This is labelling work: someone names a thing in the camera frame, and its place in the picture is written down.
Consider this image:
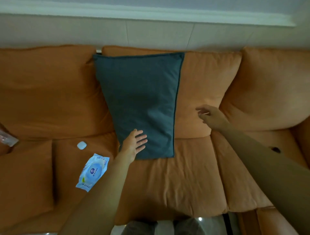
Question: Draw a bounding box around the person's left hand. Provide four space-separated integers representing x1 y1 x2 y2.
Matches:
115 129 148 165

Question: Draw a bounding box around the person's right hand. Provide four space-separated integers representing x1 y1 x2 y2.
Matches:
195 105 231 133

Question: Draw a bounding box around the person's right forearm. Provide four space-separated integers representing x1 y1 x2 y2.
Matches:
211 123 310 235

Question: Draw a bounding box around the person's left forearm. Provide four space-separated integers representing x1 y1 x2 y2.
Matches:
59 156 132 235

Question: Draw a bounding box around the orange sofa back cushion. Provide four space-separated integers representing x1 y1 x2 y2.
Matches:
219 47 310 133
0 45 115 141
102 46 243 139

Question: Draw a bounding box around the dark teal throw pillow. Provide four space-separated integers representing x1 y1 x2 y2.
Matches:
93 52 185 160

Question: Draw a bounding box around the orange sofa seat cushion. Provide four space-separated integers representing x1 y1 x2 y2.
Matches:
210 129 308 213
114 136 228 226
52 132 119 218
0 140 54 227

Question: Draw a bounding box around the light blue wet wipes packet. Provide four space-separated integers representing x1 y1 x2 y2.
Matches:
76 153 110 193

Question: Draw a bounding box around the orange fabric sofa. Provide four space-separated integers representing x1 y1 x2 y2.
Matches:
0 44 310 235

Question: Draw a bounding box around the person's left leg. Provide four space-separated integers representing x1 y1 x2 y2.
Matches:
121 220 158 235

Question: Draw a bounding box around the person's leg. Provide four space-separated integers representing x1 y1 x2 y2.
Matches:
173 217 202 235
121 220 158 235

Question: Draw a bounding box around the person's right leg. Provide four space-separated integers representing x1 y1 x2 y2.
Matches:
173 217 202 235

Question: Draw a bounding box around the clear plastic wrapper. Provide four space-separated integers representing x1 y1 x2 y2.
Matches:
0 129 19 147

